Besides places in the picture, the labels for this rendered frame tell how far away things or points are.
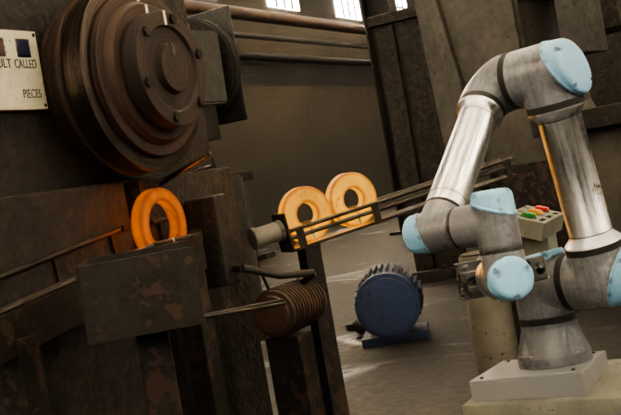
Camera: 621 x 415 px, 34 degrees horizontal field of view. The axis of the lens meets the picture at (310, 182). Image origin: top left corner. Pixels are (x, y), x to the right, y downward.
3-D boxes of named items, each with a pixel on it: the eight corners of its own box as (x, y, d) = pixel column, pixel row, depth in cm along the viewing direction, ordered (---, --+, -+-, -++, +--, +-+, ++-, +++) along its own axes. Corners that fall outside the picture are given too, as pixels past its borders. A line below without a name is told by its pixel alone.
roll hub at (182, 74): (132, 131, 230) (111, 10, 230) (199, 127, 255) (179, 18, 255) (152, 127, 227) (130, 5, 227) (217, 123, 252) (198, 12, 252)
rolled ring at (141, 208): (180, 183, 253) (169, 185, 255) (135, 190, 237) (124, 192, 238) (193, 256, 253) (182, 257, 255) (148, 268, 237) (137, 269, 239)
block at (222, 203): (194, 290, 266) (178, 201, 266) (211, 285, 273) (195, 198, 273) (228, 286, 261) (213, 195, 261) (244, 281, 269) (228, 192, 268)
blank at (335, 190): (317, 180, 282) (323, 179, 279) (363, 166, 289) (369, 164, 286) (332, 234, 283) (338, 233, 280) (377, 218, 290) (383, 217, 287)
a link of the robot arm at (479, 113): (459, 54, 211) (388, 231, 182) (505, 41, 204) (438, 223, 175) (486, 94, 216) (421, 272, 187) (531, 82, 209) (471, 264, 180)
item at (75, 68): (78, 182, 226) (42, -25, 226) (192, 167, 268) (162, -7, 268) (100, 178, 223) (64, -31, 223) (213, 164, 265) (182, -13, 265)
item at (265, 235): (250, 250, 272) (244, 229, 272) (279, 240, 276) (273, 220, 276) (260, 250, 267) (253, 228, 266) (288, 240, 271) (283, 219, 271)
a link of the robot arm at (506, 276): (531, 248, 169) (541, 299, 169) (517, 249, 180) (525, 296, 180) (486, 255, 169) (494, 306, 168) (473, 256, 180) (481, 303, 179)
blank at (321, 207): (270, 194, 275) (275, 193, 272) (318, 179, 282) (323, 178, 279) (286, 250, 276) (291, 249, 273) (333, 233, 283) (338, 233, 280)
